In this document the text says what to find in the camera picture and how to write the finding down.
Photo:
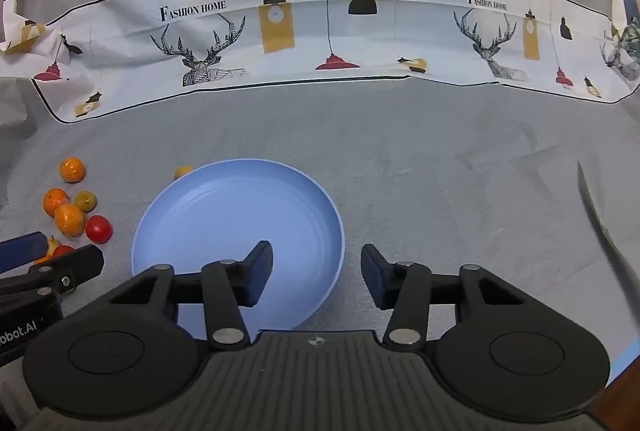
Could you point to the grey fabric cover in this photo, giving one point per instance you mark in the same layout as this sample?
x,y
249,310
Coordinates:
x,y
450,161

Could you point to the blue round plate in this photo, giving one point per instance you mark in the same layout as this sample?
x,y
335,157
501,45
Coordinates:
x,y
225,221

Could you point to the small yellow fruit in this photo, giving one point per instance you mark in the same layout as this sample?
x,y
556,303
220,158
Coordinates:
x,y
85,201
52,243
182,172

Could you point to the white deer printed cloth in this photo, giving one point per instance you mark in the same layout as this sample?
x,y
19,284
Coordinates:
x,y
350,11

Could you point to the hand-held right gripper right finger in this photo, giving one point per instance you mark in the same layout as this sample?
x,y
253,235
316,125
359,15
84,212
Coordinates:
x,y
372,276

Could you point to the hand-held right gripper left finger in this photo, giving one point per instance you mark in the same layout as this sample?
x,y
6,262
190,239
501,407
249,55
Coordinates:
x,y
265,271

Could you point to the red cherry tomato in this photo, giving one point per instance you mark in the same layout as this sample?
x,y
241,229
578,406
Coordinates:
x,y
63,250
98,229

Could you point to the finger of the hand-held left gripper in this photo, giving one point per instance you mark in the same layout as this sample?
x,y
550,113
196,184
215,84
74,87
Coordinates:
x,y
75,266
22,251

